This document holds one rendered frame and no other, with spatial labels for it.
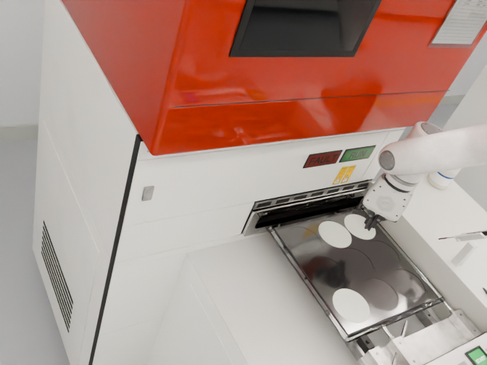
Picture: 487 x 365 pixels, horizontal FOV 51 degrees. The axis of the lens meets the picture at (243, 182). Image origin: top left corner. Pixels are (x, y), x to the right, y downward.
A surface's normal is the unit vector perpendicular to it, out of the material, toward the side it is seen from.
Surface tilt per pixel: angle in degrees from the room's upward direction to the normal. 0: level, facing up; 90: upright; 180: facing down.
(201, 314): 90
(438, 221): 0
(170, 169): 90
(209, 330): 90
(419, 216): 0
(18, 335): 0
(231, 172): 90
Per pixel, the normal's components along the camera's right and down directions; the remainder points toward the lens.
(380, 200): -0.41, 0.50
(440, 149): -0.18, 0.04
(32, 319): 0.30, -0.72
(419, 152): -0.57, 0.02
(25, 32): 0.47, 0.68
